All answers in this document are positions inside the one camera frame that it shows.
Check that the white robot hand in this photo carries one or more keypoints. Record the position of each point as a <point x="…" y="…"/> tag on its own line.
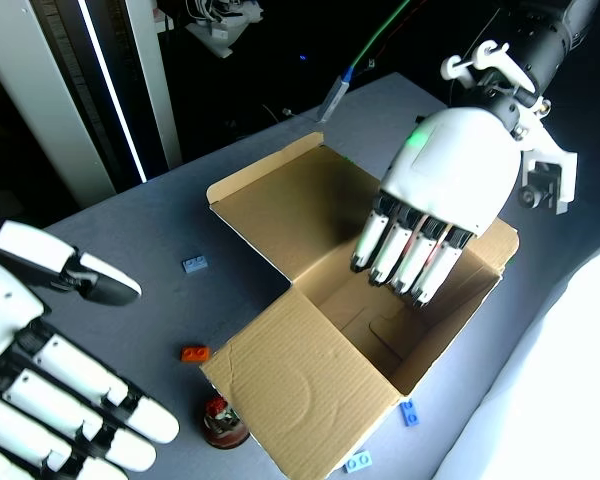
<point x="455" y="165"/>
<point x="10" y="320"/>

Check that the chocolate toy cake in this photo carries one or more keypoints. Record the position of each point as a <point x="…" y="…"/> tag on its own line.
<point x="226" y="430"/>

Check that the brown cardboard box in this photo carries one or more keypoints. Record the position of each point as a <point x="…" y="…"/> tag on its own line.
<point x="300" y="390"/>

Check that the silver usb adapter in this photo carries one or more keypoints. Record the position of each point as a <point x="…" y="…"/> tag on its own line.
<point x="332" y="100"/>

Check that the grey table cloth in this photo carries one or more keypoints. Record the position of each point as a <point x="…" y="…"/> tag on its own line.
<point x="130" y="225"/>

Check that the orange toy brick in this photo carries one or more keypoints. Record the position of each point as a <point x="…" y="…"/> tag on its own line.
<point x="196" y="354"/>

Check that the white light strip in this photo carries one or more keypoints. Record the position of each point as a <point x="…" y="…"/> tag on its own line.
<point x="111" y="90"/>

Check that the light blue toy brick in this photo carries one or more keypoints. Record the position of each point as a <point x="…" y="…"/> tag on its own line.
<point x="358" y="461"/>

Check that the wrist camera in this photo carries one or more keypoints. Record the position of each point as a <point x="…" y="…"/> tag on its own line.
<point x="545" y="185"/>

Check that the wide white frame post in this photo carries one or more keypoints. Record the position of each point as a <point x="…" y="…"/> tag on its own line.
<point x="30" y="100"/>

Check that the narrow white frame post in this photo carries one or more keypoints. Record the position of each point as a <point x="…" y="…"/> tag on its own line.
<point x="152" y="75"/>

